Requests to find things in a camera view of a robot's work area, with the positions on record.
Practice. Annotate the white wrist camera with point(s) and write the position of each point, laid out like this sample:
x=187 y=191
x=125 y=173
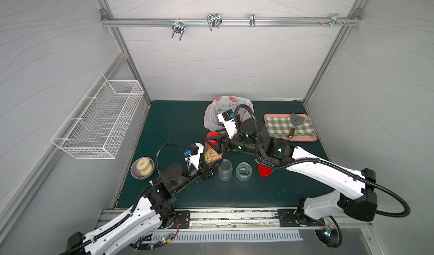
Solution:
x=193 y=155
x=229 y=122

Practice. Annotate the grey bowl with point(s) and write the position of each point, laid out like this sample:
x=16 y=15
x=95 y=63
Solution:
x=135 y=173

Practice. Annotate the pink plastic tray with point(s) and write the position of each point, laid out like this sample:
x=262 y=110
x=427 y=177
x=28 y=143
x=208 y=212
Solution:
x=294 y=139

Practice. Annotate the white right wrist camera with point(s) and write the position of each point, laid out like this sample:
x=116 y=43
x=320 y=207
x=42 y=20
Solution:
x=229 y=122

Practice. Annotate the steel spatula wooden handle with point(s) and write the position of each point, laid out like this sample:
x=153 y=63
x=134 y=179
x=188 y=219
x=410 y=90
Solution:
x=295 y=120

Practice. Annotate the white slotted cable duct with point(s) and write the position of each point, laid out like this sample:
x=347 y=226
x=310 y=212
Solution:
x=248 y=236

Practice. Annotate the aluminium crossbar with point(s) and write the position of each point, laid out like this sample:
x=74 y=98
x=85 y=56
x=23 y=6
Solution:
x=196 y=22

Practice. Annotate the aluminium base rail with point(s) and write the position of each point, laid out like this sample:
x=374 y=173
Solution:
x=255 y=218

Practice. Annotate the red jar lid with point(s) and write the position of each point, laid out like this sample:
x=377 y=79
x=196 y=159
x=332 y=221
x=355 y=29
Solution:
x=264 y=171

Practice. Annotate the pink white plastic bin bag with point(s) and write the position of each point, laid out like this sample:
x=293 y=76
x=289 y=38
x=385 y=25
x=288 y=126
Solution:
x=220 y=105

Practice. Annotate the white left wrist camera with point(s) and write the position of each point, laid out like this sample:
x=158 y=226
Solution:
x=193 y=155

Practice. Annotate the green white checkered cloth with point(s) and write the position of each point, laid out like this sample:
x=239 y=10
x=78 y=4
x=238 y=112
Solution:
x=281 y=127

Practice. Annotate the white wire basket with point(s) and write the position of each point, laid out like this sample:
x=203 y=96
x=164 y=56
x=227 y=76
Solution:
x=97 y=126

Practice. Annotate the glass peanut jar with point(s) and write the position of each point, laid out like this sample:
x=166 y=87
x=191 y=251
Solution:
x=243 y=171

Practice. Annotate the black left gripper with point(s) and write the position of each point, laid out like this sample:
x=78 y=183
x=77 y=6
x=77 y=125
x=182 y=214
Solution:
x=202 y=170

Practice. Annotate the metal hook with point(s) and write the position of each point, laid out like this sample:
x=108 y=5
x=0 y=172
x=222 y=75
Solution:
x=252 y=20
x=178 y=27
x=214 y=21
x=334 y=21

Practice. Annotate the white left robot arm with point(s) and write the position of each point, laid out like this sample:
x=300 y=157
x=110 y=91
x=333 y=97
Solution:
x=151 y=210

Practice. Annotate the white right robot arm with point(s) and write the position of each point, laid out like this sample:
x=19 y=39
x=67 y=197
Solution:
x=354 y=191

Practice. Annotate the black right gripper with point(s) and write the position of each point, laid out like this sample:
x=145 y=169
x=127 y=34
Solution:
x=221 y=143

